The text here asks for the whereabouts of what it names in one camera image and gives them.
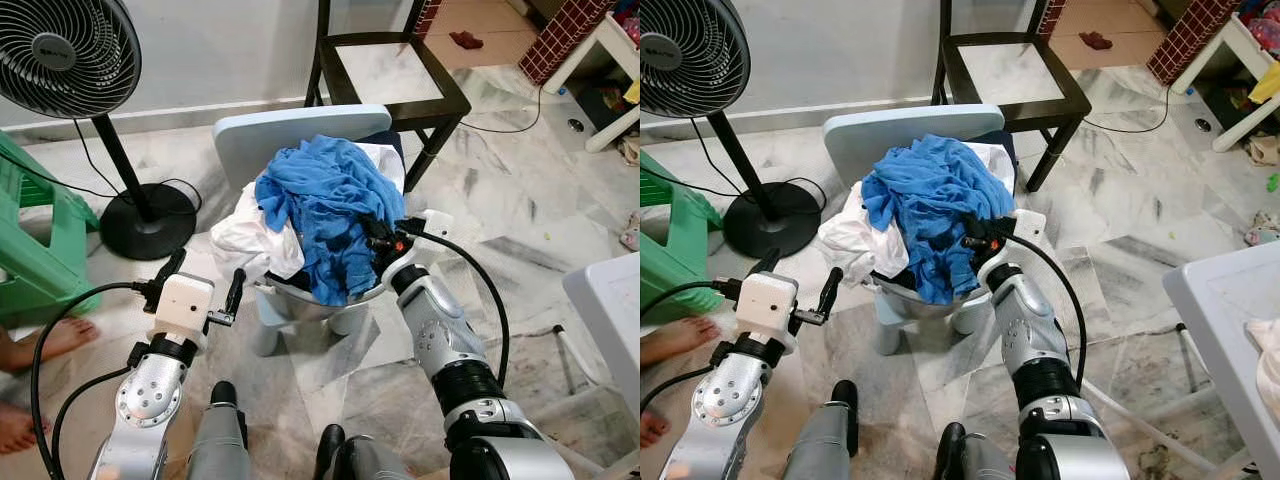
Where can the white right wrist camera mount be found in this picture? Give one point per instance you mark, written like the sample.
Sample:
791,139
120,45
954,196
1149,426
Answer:
435,225
1030,225

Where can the grey robot leg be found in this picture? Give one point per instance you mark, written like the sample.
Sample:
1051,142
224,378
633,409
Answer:
370,465
220,450
985,465
825,450

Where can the blue cloth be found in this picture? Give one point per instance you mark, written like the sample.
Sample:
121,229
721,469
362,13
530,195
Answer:
320,200
930,200

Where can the beige soft toy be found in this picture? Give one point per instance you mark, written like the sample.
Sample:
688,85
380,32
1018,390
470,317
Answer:
630,150
1262,150

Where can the light blue plastic chair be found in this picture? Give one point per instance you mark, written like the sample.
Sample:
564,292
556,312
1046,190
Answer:
900,130
290,130

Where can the black standing fan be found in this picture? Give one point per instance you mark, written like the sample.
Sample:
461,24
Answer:
70,55
690,50

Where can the yellow fabric item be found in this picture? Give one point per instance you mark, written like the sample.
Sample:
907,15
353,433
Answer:
1266,83

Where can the dark wooden chair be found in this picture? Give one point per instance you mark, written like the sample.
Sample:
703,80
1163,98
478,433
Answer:
1020,115
400,115

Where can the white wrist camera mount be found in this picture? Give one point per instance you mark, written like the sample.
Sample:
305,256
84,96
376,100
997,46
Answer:
180,310
1030,225
765,310
435,225

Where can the dark navy cloth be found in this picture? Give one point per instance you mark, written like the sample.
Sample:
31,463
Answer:
995,140
385,138

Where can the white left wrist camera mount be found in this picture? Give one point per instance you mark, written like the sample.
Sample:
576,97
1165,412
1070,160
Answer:
765,310
180,310

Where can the round metal floor drain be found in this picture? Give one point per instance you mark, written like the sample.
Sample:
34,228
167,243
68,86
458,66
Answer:
1203,125
575,125

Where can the white crumpled cloth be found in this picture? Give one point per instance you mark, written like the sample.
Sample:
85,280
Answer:
855,240
250,240

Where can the white t-shirt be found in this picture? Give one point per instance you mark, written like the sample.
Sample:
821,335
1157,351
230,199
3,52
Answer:
1268,360

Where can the grey robot left leg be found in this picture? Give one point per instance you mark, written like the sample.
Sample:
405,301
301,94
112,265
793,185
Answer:
220,450
825,450

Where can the dark red cloth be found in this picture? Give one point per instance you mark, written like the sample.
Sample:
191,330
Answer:
1095,41
466,40

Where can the green plastic stool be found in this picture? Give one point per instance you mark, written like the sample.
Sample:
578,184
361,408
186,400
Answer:
40,250
670,270

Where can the grey robot right leg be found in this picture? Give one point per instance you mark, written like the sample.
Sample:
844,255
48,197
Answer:
985,465
370,465

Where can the white pink plush toy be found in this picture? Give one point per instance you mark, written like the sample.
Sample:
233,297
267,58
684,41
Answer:
1262,230
631,232

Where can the red brick pillar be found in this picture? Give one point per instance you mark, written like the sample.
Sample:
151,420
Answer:
565,35
1195,35

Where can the person's bare foot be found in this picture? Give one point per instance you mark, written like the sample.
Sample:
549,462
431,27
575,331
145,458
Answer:
675,343
20,428
653,428
50,345

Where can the white wooden shelf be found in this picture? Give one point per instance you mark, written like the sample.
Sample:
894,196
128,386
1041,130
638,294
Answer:
585,65
1215,65

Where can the silver metal basin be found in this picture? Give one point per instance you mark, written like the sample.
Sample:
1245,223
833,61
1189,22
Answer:
905,305
300,305

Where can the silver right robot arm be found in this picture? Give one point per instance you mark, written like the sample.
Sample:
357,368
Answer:
1030,340
440,340

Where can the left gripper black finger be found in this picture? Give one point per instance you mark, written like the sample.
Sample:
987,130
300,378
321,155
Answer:
765,264
237,290
172,270
830,290

